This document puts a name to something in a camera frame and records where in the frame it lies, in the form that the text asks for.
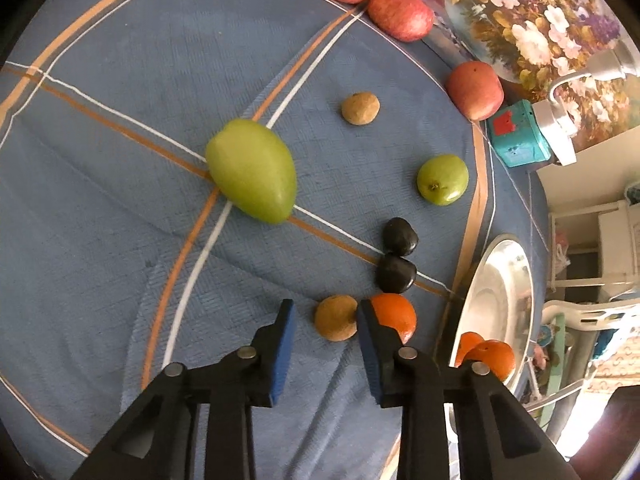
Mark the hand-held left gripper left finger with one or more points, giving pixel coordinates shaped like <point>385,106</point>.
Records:
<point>282,355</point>

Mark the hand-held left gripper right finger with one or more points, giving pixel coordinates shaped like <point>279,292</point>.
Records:
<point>367,355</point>

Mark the brown kiwi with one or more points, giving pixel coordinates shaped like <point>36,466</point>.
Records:
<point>335,317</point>
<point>360,108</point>

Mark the large orange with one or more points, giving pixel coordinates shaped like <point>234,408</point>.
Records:
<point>397,315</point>

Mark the black plum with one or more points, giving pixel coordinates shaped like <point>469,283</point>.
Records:
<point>400,236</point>
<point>396,274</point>

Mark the silver metal plate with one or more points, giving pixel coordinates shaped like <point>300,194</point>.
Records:
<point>500,285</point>

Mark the large green mango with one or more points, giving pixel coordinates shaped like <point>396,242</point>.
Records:
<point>250,170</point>

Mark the small green mango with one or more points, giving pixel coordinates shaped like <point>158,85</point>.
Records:
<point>442,180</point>

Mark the small orange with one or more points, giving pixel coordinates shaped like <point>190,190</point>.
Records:
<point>495,355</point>
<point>465,345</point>

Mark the white plastic chair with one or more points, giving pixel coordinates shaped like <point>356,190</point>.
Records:
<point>590,312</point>

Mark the teal box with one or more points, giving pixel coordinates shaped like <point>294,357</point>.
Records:
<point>520,140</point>

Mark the white shelf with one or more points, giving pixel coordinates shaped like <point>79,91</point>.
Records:
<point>615,235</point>

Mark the red mango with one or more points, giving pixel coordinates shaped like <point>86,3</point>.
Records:
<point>475,90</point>

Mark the dark red apple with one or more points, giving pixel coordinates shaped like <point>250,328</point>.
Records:
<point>400,12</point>

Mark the white desk lamp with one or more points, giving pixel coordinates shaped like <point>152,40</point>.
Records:
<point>607,62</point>

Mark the floral painting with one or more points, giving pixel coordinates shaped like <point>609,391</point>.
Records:
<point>525,10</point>

